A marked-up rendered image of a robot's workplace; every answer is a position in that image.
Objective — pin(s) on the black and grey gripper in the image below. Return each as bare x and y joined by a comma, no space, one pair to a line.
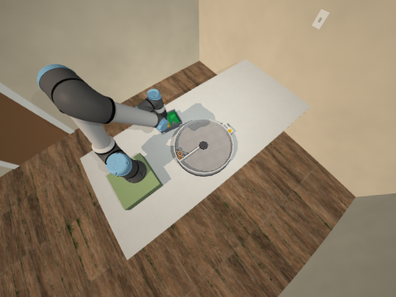
162,112

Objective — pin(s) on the grey round turntable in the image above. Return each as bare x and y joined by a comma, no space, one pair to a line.
208,146

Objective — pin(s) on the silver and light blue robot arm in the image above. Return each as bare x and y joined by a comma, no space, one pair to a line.
74,97

